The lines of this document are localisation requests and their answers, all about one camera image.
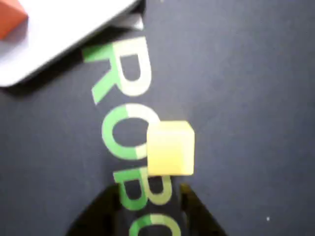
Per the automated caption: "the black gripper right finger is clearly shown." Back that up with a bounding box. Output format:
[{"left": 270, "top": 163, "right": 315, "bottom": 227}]
[{"left": 179, "top": 183, "right": 230, "bottom": 236}]

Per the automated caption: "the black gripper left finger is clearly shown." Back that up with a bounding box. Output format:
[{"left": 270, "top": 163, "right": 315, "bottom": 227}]
[{"left": 64, "top": 184, "right": 131, "bottom": 236}]

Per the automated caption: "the orange wooden block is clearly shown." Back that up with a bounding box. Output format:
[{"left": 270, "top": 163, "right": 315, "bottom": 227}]
[{"left": 0, "top": 0, "right": 30, "bottom": 40}]

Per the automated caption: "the white rectangular tray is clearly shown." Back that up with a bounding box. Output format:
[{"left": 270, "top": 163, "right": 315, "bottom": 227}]
[{"left": 0, "top": 0, "right": 146, "bottom": 89}]

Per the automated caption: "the black mat with logo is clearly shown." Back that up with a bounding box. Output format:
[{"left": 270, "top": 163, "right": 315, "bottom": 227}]
[{"left": 0, "top": 0, "right": 315, "bottom": 236}]

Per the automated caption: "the yellow wooden block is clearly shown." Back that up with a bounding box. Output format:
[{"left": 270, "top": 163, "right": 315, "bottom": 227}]
[{"left": 146, "top": 120, "right": 196, "bottom": 177}]

